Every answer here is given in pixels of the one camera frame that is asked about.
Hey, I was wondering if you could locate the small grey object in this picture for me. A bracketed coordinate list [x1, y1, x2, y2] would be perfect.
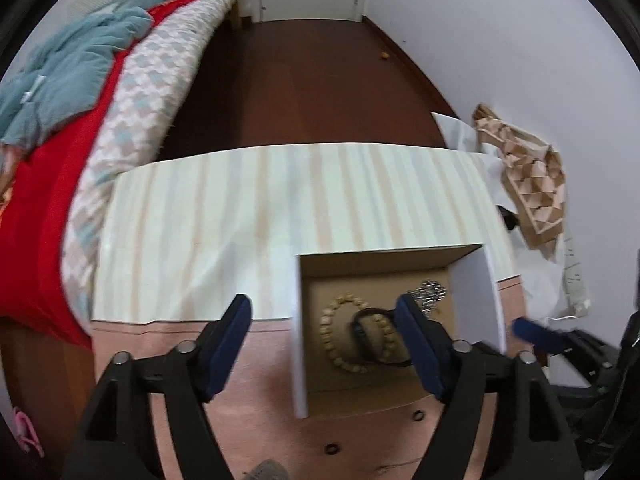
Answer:
[242, 458, 289, 480]

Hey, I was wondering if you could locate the striped paper table cover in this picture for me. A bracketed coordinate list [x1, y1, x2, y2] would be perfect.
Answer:
[90, 142, 522, 325]

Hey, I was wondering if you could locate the teal blanket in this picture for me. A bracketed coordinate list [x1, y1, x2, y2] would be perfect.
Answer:
[0, 0, 242, 147]

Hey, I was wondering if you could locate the red blanket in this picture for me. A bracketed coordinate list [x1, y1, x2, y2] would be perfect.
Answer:
[0, 0, 236, 352]

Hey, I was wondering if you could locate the diamond patterned quilt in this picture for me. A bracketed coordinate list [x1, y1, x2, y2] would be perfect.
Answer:
[60, 0, 247, 337]

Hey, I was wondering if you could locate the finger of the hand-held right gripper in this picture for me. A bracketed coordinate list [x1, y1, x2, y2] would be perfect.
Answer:
[512, 316, 620, 367]

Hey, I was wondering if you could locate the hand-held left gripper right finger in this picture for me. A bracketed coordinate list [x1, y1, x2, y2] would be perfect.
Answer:
[392, 294, 583, 480]

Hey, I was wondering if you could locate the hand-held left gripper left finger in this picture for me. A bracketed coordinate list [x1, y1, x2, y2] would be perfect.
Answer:
[60, 294, 252, 480]

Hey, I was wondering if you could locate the cardboard box with white flaps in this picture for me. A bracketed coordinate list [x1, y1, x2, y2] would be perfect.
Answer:
[291, 243, 507, 420]

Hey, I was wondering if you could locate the wooden bead bracelet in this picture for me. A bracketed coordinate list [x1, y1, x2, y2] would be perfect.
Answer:
[319, 296, 401, 375]

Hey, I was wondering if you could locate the silver sparkly jewelry piece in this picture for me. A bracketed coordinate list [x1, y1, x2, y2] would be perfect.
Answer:
[407, 279, 448, 318]

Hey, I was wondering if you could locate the pink plastic object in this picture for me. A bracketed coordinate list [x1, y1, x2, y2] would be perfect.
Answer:
[12, 406, 46, 459]

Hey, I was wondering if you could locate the black cord bracelet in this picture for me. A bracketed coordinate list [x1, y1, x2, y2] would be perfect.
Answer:
[351, 307, 416, 368]

